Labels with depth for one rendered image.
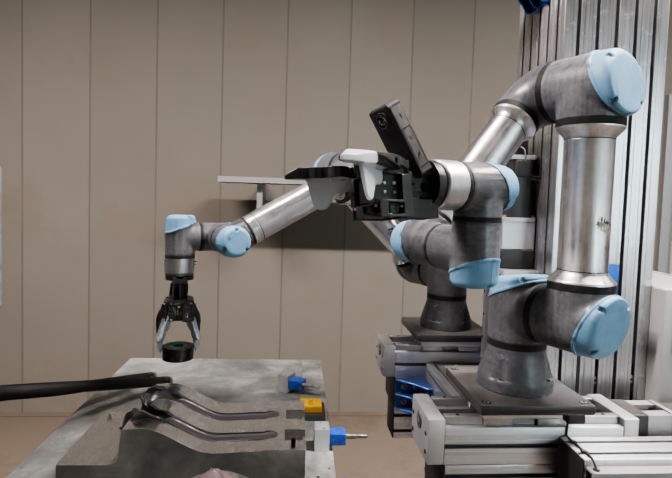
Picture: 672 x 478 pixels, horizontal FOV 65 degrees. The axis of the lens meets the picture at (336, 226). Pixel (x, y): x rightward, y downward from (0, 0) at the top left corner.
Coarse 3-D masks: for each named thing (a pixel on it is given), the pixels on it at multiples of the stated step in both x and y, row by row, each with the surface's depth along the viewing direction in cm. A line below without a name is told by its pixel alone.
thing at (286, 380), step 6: (282, 372) 166; (288, 372) 166; (294, 372) 166; (282, 378) 163; (288, 378) 163; (294, 378) 165; (300, 378) 165; (282, 384) 163; (288, 384) 163; (294, 384) 162; (300, 384) 162; (306, 384) 162; (282, 390) 163; (288, 390) 163
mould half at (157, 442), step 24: (168, 384) 130; (168, 408) 117; (216, 408) 128; (240, 408) 130; (264, 408) 129; (288, 408) 129; (96, 432) 120; (120, 432) 120; (144, 432) 106; (168, 432) 108; (216, 432) 116; (72, 456) 108; (96, 456) 109; (120, 456) 106; (144, 456) 106; (168, 456) 106; (192, 456) 107; (216, 456) 107; (240, 456) 108; (264, 456) 108; (288, 456) 108
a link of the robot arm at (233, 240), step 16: (336, 160) 140; (288, 192) 134; (304, 192) 133; (352, 192) 139; (272, 208) 130; (288, 208) 131; (304, 208) 133; (224, 224) 133; (240, 224) 127; (256, 224) 127; (272, 224) 129; (288, 224) 133; (224, 240) 122; (240, 240) 124; (256, 240) 129; (240, 256) 125
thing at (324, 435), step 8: (320, 424) 129; (328, 424) 129; (320, 432) 126; (328, 432) 126; (336, 432) 128; (344, 432) 128; (320, 440) 126; (328, 440) 126; (336, 440) 127; (344, 440) 127; (320, 448) 126; (328, 448) 126
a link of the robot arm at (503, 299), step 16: (496, 288) 105; (512, 288) 102; (528, 288) 101; (496, 304) 105; (512, 304) 102; (528, 304) 99; (496, 320) 105; (512, 320) 102; (528, 320) 98; (496, 336) 105; (512, 336) 103; (528, 336) 101
